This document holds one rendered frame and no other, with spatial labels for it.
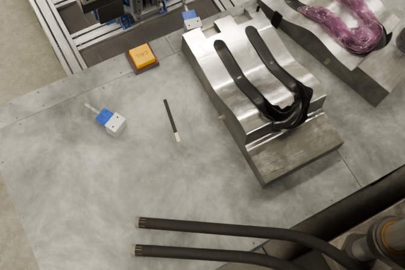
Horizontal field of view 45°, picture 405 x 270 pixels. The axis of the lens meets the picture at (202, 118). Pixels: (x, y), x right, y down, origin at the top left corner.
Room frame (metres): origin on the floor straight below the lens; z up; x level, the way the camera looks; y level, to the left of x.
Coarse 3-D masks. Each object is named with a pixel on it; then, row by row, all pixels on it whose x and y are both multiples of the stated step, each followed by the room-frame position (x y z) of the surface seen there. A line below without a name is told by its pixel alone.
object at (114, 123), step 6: (90, 108) 0.52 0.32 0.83; (96, 114) 0.51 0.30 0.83; (102, 114) 0.51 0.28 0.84; (108, 114) 0.51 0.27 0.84; (114, 114) 0.51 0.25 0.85; (96, 120) 0.49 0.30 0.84; (102, 120) 0.49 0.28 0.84; (108, 120) 0.49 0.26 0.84; (114, 120) 0.49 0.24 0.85; (120, 120) 0.49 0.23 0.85; (102, 126) 0.48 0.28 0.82; (108, 126) 0.47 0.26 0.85; (114, 126) 0.47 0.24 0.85; (120, 126) 0.48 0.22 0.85; (126, 126) 0.50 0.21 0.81; (108, 132) 0.47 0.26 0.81; (114, 132) 0.46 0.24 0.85; (120, 132) 0.47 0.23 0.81
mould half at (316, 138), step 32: (192, 32) 0.79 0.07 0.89; (224, 32) 0.81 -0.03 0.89; (192, 64) 0.72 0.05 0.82; (256, 64) 0.72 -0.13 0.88; (288, 64) 0.73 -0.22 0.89; (224, 96) 0.60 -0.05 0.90; (288, 96) 0.61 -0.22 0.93; (320, 96) 0.62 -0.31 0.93; (256, 128) 0.50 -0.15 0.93; (320, 128) 0.56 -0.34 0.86; (256, 160) 0.44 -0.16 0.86; (288, 160) 0.45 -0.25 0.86
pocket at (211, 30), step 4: (212, 24) 0.84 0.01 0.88; (204, 28) 0.82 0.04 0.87; (208, 28) 0.82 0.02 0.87; (212, 28) 0.83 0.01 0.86; (216, 28) 0.83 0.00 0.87; (204, 32) 0.82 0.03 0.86; (208, 32) 0.82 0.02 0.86; (212, 32) 0.82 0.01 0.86; (216, 32) 0.82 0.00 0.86; (220, 32) 0.81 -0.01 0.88; (204, 36) 0.80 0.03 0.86; (208, 36) 0.80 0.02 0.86
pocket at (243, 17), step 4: (244, 8) 0.91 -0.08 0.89; (240, 12) 0.90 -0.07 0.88; (244, 12) 0.90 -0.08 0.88; (232, 16) 0.88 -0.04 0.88; (236, 16) 0.88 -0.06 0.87; (240, 16) 0.89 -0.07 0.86; (244, 16) 0.89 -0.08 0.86; (248, 16) 0.89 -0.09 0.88; (236, 20) 0.87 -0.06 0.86; (240, 20) 0.88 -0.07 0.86; (244, 20) 0.88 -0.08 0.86; (248, 20) 0.88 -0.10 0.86
